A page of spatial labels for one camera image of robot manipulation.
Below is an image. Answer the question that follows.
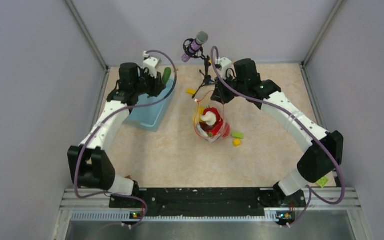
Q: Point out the red toy tomato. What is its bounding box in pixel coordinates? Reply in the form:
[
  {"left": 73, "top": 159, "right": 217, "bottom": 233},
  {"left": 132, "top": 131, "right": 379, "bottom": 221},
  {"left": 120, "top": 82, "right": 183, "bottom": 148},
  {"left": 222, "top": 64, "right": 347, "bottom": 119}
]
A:
[{"left": 200, "top": 107, "right": 221, "bottom": 127}]

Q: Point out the clear zip top bag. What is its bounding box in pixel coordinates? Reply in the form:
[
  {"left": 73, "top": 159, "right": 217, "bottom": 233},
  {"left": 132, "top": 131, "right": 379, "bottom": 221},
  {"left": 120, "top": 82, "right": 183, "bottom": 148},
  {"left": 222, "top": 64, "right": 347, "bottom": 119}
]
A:
[{"left": 193, "top": 90, "right": 231, "bottom": 143}]

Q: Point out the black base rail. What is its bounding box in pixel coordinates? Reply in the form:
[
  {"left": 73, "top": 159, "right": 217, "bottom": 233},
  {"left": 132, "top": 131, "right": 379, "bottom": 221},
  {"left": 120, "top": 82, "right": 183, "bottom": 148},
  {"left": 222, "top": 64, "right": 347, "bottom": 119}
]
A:
[{"left": 109, "top": 187, "right": 306, "bottom": 217}]

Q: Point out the small yellow toy cube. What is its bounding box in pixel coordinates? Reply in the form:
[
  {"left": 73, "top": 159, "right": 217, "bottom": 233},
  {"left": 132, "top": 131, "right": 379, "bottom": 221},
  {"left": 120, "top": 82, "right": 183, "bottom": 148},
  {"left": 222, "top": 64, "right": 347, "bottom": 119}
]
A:
[{"left": 233, "top": 138, "right": 242, "bottom": 147}]

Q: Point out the light blue plastic basket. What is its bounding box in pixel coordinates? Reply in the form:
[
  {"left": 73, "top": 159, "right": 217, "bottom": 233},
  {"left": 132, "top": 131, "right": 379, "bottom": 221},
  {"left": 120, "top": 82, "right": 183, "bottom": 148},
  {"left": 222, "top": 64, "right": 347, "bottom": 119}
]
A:
[{"left": 123, "top": 78, "right": 175, "bottom": 132}]

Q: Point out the red toy chili pepper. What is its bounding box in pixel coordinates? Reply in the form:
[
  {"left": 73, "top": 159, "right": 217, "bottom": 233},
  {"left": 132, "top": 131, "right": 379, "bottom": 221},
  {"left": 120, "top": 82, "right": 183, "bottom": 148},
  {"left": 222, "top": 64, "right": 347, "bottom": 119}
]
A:
[{"left": 207, "top": 124, "right": 224, "bottom": 137}]

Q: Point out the green lego plate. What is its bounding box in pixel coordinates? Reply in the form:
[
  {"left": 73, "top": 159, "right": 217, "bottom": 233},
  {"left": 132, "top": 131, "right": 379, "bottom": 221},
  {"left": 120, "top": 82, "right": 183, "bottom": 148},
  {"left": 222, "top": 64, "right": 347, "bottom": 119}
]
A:
[{"left": 316, "top": 176, "right": 329, "bottom": 188}]

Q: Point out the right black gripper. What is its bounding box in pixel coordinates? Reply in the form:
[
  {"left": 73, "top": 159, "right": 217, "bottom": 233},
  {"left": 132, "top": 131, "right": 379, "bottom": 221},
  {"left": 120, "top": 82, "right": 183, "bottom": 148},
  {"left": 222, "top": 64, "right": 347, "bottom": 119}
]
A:
[{"left": 210, "top": 72, "right": 247, "bottom": 105}]

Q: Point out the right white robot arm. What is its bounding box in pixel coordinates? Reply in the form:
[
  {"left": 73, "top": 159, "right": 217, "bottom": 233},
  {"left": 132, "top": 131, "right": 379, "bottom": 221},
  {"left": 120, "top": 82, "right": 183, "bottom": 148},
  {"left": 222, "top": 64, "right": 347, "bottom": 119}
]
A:
[{"left": 211, "top": 57, "right": 344, "bottom": 206}]

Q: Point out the purple microphone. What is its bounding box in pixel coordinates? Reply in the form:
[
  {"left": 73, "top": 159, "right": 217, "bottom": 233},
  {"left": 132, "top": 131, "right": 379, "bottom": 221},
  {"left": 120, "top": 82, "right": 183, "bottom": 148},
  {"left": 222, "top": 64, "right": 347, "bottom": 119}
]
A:
[{"left": 181, "top": 31, "right": 209, "bottom": 63}]

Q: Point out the yellow rectangular block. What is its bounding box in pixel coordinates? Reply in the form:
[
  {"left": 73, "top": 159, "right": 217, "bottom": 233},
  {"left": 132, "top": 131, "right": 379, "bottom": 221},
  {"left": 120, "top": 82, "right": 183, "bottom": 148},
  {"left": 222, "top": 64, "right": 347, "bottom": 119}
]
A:
[{"left": 186, "top": 88, "right": 197, "bottom": 95}]

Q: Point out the red toy apple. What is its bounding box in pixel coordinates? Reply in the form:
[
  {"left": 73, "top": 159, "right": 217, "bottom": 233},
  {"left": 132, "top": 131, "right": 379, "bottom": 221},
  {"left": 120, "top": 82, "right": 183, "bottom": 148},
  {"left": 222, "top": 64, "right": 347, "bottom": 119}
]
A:
[{"left": 222, "top": 123, "right": 231, "bottom": 138}]

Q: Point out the green toy block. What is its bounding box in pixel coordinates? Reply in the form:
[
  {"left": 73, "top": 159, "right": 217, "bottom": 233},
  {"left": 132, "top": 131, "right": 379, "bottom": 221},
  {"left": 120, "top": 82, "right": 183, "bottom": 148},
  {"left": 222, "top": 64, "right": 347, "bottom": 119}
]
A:
[{"left": 231, "top": 131, "right": 244, "bottom": 139}]

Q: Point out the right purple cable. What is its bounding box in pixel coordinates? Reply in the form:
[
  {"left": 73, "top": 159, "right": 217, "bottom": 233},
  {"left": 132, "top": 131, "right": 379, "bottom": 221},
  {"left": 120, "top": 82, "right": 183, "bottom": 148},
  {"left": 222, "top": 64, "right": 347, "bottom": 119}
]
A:
[{"left": 210, "top": 45, "right": 346, "bottom": 216}]

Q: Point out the green toy pepper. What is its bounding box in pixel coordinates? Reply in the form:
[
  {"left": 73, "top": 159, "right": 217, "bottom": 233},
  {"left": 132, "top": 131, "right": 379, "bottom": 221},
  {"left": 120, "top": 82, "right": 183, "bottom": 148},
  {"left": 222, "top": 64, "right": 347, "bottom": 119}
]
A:
[{"left": 161, "top": 67, "right": 172, "bottom": 86}]

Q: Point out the yellow toy squash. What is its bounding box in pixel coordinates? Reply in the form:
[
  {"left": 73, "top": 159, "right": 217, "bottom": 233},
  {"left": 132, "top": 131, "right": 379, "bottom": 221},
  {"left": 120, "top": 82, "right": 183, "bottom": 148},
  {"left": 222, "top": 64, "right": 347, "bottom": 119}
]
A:
[{"left": 197, "top": 106, "right": 205, "bottom": 119}]

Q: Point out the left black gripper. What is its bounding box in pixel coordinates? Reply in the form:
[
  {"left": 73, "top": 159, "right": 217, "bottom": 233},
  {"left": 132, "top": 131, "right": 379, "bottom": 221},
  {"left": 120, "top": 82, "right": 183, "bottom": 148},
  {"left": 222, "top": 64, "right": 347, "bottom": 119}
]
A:
[{"left": 133, "top": 66, "right": 167, "bottom": 97}]

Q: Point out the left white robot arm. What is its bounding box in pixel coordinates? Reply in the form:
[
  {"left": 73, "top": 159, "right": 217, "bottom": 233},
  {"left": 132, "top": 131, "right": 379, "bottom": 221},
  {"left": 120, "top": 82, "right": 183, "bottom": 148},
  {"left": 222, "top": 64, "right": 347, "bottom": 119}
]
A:
[{"left": 67, "top": 54, "right": 172, "bottom": 207}]

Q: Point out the black tripod mic stand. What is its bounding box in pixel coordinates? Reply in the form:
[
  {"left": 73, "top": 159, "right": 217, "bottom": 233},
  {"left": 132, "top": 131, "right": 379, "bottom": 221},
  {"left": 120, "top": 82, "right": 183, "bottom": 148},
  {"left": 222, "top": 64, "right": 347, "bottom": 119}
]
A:
[{"left": 192, "top": 53, "right": 215, "bottom": 99}]

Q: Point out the white toy garlic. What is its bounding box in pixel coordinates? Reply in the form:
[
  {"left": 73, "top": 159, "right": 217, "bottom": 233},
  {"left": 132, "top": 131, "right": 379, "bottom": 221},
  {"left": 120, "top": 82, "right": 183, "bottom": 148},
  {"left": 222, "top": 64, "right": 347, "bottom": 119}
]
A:
[{"left": 200, "top": 111, "right": 217, "bottom": 126}]

